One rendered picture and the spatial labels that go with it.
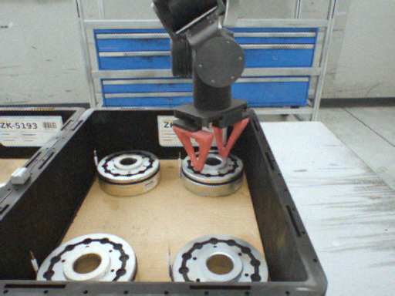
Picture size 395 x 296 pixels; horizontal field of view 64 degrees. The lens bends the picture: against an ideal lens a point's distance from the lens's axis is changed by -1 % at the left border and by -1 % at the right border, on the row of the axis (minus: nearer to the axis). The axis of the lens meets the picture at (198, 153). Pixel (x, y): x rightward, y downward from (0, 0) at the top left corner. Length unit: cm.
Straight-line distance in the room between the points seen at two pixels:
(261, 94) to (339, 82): 135
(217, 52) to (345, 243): 45
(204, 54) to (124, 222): 25
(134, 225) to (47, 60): 301
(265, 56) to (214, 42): 201
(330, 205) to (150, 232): 44
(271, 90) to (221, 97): 200
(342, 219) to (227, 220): 33
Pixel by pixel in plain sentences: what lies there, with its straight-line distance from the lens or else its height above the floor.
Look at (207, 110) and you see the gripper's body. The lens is 46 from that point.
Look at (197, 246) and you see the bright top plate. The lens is 38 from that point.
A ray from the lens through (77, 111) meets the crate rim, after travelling 60.
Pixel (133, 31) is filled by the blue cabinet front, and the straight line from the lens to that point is 228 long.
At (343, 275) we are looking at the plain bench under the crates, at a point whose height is 70.
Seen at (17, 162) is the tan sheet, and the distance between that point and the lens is 69.
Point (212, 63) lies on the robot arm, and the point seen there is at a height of 105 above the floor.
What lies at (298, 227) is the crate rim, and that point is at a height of 93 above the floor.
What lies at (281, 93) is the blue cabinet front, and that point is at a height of 42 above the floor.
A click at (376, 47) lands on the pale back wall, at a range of 369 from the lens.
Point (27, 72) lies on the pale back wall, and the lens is 350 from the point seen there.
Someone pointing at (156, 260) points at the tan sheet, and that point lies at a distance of 41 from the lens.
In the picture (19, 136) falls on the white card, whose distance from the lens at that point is 68.
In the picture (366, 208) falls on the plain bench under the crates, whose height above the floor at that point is 70.
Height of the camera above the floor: 112
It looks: 28 degrees down
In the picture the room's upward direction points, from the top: straight up
